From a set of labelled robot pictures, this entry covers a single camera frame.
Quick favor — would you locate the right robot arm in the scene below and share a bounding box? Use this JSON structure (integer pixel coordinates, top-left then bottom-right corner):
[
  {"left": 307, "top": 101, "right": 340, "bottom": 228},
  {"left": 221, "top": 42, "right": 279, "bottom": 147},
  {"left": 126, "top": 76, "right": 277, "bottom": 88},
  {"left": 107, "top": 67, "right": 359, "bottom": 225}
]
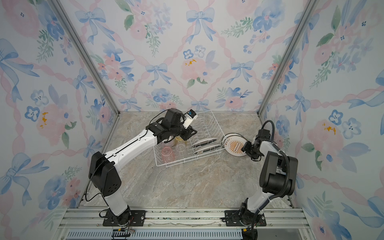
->
[{"left": 239, "top": 129, "right": 299, "bottom": 225}]

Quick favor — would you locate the orange sunburst plate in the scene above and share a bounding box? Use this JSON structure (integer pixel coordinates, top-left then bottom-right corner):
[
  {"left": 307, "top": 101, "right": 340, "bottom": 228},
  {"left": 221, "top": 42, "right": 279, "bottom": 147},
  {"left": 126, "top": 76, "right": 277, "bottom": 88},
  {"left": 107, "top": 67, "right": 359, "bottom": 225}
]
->
[{"left": 222, "top": 134, "right": 248, "bottom": 158}]

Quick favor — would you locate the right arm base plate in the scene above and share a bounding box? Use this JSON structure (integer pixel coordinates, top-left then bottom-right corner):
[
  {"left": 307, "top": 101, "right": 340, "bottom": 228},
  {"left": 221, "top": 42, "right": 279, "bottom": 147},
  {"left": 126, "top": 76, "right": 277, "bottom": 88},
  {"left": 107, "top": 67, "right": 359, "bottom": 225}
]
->
[{"left": 222, "top": 210, "right": 267, "bottom": 228}]

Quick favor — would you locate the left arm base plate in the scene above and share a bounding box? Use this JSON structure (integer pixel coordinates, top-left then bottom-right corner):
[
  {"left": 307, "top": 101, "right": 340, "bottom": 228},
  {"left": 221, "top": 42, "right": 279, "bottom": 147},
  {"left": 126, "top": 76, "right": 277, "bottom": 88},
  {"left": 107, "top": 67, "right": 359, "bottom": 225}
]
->
[{"left": 103, "top": 209, "right": 147, "bottom": 227}]

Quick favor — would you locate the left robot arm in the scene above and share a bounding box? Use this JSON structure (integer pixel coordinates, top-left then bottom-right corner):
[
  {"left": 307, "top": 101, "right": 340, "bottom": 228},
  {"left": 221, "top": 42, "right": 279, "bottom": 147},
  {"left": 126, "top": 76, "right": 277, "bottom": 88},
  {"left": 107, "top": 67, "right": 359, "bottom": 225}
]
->
[{"left": 89, "top": 108, "right": 198, "bottom": 217}]

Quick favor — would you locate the yellow glass cup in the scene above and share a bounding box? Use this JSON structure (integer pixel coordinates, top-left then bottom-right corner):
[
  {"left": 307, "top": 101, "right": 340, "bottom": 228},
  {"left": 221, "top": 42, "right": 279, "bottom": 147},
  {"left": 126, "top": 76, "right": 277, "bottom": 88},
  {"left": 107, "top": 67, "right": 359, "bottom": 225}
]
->
[{"left": 175, "top": 136, "right": 188, "bottom": 146}]

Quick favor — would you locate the white wire dish rack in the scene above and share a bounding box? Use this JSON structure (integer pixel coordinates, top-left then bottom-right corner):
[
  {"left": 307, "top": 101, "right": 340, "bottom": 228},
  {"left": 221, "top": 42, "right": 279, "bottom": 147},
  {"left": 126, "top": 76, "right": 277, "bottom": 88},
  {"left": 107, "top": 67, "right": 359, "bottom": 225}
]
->
[{"left": 154, "top": 111, "right": 225, "bottom": 168}]

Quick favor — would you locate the aluminium corner post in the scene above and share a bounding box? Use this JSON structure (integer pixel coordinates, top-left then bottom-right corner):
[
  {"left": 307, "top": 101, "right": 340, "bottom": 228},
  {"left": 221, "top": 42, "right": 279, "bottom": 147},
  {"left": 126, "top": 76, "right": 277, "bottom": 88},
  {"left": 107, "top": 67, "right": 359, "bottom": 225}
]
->
[
  {"left": 48, "top": 0, "right": 120, "bottom": 116},
  {"left": 257, "top": 0, "right": 318, "bottom": 118}
]

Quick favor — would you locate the aluminium front rail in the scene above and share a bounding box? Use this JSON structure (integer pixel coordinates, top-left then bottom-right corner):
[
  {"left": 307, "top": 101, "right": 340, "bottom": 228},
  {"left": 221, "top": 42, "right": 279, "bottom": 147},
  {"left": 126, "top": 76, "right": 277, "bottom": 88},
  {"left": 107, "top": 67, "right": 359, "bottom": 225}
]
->
[{"left": 53, "top": 207, "right": 315, "bottom": 240}]

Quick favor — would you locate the green red rim plate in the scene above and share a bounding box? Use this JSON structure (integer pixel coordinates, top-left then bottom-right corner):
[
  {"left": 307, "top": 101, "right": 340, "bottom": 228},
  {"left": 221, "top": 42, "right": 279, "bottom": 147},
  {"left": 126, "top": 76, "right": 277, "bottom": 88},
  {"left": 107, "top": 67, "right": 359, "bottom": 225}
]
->
[{"left": 192, "top": 138, "right": 218, "bottom": 148}]

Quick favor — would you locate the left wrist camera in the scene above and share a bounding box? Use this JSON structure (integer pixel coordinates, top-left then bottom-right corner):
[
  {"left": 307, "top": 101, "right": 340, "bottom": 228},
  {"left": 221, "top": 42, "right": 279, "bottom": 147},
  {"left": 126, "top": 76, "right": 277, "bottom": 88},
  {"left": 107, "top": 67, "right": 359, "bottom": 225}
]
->
[{"left": 183, "top": 110, "right": 198, "bottom": 129}]

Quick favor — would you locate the right aluminium corner post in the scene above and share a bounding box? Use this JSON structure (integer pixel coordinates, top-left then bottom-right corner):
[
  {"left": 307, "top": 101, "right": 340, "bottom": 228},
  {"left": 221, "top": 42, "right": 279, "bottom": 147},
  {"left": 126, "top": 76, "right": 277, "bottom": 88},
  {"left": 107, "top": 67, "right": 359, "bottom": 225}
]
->
[{"left": 257, "top": 0, "right": 318, "bottom": 118}]

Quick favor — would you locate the left aluminium corner post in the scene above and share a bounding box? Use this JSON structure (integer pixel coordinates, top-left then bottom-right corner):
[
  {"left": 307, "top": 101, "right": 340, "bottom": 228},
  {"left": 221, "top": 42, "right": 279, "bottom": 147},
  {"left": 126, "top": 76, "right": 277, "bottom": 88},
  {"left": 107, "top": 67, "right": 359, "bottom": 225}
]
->
[{"left": 48, "top": 0, "right": 120, "bottom": 116}]

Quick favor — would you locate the pink glass cup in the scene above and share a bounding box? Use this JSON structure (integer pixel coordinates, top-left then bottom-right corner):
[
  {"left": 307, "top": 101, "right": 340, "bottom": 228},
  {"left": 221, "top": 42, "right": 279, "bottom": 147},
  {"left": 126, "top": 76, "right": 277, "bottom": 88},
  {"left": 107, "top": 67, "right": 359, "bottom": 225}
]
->
[{"left": 162, "top": 147, "right": 175, "bottom": 164}]

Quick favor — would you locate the clear glass cup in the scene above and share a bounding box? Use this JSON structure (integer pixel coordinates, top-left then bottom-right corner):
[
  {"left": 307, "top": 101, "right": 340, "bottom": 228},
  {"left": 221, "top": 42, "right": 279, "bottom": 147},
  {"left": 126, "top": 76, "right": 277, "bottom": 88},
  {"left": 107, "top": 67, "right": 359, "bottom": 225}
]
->
[{"left": 175, "top": 143, "right": 188, "bottom": 160}]

